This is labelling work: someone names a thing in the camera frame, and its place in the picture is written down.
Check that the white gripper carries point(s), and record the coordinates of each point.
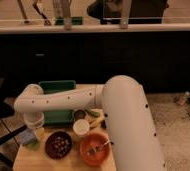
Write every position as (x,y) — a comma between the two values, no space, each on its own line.
(39,133)

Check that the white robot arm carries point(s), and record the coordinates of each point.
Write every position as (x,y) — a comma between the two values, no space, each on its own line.
(128,118)

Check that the green plastic cup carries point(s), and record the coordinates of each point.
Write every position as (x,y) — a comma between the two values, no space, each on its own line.
(33,146)

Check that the white paper cup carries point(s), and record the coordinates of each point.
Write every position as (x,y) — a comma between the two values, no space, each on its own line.
(81,127)

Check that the dark bowl with nuts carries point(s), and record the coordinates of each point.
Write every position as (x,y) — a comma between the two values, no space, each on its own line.
(58,145)

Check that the green plastic tray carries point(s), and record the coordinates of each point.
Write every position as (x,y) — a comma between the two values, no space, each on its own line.
(58,117)

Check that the small dark tin can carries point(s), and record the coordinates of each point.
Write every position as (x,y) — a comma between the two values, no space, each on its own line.
(79,114)

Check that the metal fork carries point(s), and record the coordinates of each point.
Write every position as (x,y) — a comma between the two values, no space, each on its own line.
(96,149)

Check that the orange bowl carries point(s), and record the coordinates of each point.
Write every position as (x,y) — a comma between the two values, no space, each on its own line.
(92,140)

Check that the green cucumber toy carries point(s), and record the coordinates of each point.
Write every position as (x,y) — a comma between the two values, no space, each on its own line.
(92,113)

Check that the green box on shelf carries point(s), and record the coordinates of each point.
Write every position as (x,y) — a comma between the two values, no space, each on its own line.
(75,21)

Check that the black chair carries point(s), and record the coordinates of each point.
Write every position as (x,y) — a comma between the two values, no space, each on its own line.
(141,11)

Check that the dish brush white handle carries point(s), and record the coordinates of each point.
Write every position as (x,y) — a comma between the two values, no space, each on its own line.
(103,124)

